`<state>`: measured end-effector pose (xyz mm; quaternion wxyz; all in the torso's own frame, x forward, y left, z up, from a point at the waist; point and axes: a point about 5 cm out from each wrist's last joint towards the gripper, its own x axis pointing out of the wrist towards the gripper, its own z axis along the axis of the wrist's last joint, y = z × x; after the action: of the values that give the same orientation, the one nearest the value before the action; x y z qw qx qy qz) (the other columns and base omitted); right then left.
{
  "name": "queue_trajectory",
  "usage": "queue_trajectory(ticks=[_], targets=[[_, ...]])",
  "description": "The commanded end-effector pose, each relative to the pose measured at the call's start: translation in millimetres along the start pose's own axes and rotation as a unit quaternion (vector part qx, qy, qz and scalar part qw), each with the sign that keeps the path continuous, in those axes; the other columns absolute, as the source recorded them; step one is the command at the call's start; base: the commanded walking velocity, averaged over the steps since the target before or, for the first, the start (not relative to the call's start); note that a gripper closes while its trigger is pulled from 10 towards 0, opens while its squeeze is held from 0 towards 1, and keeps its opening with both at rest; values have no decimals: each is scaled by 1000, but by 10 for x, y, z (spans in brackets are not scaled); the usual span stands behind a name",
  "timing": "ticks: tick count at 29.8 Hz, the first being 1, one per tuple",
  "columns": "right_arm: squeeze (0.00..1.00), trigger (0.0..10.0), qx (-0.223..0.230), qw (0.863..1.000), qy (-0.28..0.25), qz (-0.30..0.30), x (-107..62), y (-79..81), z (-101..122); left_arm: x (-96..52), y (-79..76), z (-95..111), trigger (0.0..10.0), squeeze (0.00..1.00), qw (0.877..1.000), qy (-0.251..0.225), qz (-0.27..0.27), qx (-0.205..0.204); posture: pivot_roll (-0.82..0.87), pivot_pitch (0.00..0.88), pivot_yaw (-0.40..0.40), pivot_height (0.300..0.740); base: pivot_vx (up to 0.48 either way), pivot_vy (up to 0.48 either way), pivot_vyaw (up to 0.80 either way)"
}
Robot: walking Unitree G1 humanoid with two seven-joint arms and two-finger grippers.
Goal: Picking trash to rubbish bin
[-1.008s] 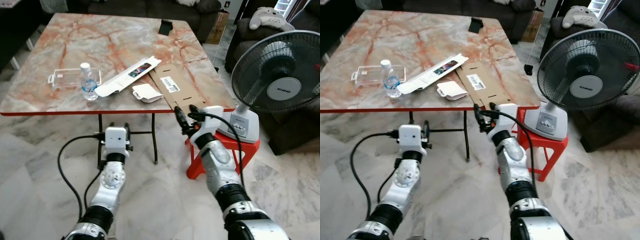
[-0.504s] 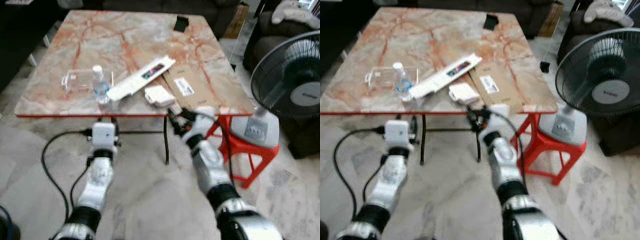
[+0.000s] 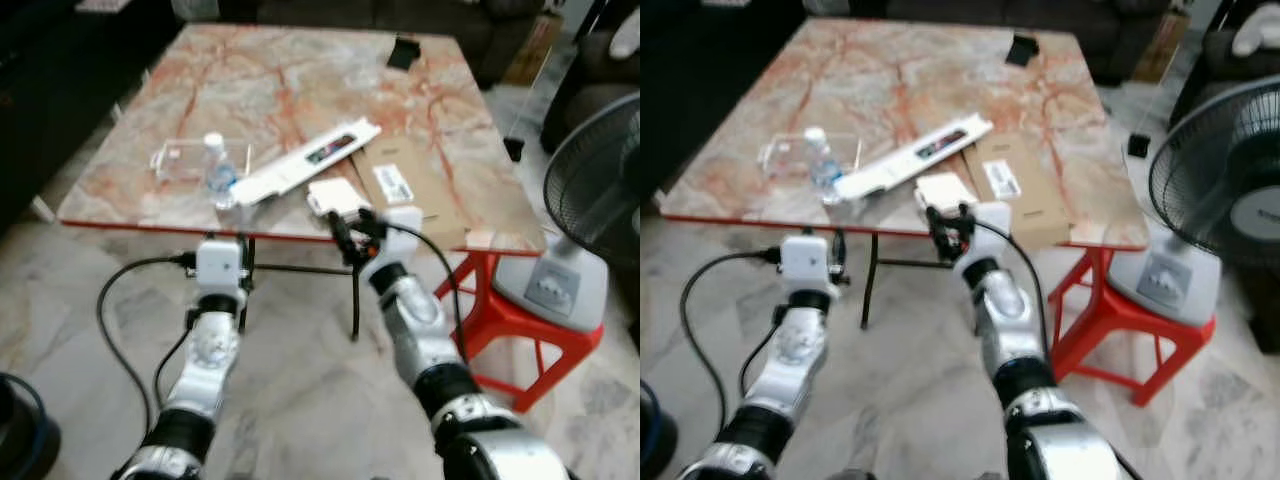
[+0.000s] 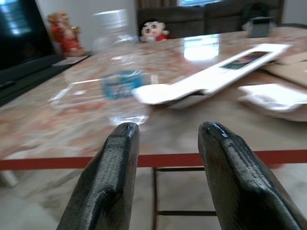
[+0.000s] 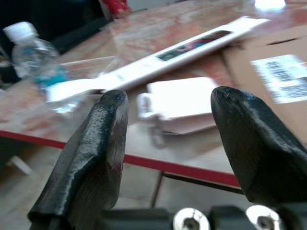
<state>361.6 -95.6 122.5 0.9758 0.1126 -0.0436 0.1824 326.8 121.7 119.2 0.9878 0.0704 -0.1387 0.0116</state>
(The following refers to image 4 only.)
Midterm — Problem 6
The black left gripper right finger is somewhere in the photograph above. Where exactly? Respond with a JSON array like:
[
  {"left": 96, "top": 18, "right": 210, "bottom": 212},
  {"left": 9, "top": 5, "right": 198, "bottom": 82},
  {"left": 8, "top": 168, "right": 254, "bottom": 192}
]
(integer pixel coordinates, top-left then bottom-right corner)
[{"left": 198, "top": 121, "right": 307, "bottom": 230}]

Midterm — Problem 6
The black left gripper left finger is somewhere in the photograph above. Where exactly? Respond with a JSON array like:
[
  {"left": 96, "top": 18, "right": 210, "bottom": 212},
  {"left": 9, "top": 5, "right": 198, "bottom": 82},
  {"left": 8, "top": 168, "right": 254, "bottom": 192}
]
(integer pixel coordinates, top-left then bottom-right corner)
[{"left": 56, "top": 122, "right": 140, "bottom": 230}]

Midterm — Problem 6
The marble pattern folding table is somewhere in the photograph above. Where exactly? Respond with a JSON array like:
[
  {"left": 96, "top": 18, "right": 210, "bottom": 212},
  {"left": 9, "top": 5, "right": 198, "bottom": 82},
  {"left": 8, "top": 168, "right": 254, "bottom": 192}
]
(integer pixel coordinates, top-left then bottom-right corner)
[{"left": 0, "top": 23, "right": 307, "bottom": 230}]

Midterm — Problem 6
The clear plastic tray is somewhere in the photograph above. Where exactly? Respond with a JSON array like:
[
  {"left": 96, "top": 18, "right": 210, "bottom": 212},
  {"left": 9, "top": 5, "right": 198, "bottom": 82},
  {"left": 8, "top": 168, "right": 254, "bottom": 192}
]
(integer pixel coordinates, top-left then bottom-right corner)
[{"left": 47, "top": 78, "right": 113, "bottom": 108}]

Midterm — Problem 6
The small white box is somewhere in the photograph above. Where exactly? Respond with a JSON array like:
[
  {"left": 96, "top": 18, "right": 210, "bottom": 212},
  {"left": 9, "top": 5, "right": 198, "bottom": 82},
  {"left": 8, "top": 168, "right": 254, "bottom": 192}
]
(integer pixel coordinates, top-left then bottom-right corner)
[{"left": 237, "top": 83, "right": 307, "bottom": 113}]

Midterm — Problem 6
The clear plastic water bottle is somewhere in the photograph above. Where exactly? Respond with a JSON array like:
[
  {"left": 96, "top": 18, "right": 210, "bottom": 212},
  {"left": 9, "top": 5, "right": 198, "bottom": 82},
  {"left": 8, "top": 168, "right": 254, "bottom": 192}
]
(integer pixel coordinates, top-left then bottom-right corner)
[{"left": 91, "top": 9, "right": 149, "bottom": 127}]

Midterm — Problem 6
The long white printed box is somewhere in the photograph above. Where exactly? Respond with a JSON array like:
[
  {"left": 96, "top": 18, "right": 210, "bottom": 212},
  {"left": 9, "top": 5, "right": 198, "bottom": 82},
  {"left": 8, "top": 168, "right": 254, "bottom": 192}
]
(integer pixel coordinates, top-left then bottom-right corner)
[{"left": 131, "top": 43, "right": 295, "bottom": 108}]

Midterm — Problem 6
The flat brown cardboard sheet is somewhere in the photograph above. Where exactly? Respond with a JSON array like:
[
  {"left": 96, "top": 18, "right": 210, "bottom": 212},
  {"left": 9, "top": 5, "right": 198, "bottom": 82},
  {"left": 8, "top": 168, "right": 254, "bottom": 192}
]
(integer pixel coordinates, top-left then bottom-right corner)
[{"left": 260, "top": 51, "right": 307, "bottom": 88}]

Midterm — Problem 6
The red and gold figurine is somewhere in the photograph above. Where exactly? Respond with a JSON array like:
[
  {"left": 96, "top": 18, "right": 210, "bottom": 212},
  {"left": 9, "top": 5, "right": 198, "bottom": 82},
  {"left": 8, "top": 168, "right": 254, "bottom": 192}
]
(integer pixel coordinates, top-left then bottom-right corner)
[{"left": 47, "top": 10, "right": 87, "bottom": 58}]

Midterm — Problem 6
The plush doll with black hair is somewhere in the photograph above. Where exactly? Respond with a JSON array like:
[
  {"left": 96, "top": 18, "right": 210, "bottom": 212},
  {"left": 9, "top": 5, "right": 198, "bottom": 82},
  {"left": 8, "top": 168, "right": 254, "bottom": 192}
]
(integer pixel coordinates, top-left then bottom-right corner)
[{"left": 139, "top": 19, "right": 177, "bottom": 43}]

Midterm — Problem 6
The small dark box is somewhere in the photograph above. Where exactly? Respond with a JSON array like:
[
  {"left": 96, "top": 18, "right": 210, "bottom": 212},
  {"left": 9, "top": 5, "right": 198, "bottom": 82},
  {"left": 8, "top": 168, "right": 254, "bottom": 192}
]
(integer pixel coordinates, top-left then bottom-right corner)
[{"left": 242, "top": 16, "right": 275, "bottom": 38}]

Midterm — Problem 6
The black flat screen TV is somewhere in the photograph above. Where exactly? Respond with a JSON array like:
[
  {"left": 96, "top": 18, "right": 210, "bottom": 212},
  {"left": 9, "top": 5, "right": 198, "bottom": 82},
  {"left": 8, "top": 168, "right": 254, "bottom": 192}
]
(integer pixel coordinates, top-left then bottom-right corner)
[{"left": 0, "top": 0, "right": 57, "bottom": 71}]

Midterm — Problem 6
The brown fabric sofa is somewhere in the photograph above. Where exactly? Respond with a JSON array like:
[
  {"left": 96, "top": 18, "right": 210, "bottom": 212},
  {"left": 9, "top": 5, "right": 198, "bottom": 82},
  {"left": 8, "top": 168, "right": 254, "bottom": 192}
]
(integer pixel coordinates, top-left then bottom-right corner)
[{"left": 136, "top": 0, "right": 285, "bottom": 39}]

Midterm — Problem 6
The bright window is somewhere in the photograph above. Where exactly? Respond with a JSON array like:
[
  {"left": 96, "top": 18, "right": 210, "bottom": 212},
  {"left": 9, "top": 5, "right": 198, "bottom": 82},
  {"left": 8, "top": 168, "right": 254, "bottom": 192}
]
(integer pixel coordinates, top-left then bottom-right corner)
[{"left": 177, "top": 0, "right": 221, "bottom": 7}]

